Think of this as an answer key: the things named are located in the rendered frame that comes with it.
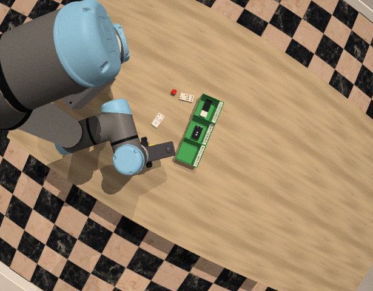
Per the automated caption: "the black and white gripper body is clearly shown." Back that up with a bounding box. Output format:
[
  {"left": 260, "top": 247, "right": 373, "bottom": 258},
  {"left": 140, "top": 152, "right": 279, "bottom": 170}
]
[{"left": 141, "top": 141, "right": 151, "bottom": 165}]

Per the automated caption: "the green rack of labelled bins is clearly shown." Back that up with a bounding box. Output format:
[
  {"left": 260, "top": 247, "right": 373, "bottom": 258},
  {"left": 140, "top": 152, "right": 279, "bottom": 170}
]
[{"left": 176, "top": 94, "right": 224, "bottom": 167}]

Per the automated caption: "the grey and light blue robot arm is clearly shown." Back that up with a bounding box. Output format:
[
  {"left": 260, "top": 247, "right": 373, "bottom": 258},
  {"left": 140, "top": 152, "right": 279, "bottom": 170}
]
[{"left": 0, "top": 0, "right": 176, "bottom": 175}]

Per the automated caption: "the white domino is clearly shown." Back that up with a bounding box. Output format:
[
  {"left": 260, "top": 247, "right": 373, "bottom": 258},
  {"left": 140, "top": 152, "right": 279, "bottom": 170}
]
[
  {"left": 180, "top": 93, "right": 194, "bottom": 102},
  {"left": 151, "top": 113, "right": 165, "bottom": 127}
]

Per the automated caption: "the black 9v battery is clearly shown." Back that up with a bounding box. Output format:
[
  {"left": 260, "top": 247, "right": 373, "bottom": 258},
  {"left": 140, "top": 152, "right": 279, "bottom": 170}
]
[{"left": 192, "top": 125, "right": 203, "bottom": 139}]

